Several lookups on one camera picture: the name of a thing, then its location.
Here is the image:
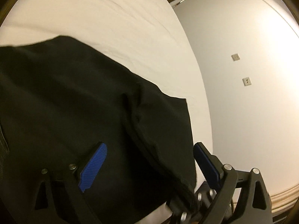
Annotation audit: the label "white bed sheet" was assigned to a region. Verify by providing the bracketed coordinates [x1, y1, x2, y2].
[0, 0, 214, 224]

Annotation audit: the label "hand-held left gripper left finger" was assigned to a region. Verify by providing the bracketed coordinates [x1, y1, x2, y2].
[34, 142, 108, 224]

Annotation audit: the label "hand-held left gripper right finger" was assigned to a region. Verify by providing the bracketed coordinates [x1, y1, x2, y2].
[193, 142, 272, 224]

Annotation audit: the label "black pants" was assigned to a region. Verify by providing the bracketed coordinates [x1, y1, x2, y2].
[0, 35, 197, 224]

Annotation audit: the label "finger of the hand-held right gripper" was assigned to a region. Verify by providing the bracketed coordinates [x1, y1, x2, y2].
[195, 181, 218, 207]
[167, 198, 202, 224]

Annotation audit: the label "wooden baseboard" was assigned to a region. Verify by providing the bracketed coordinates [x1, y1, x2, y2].
[267, 185, 299, 215]

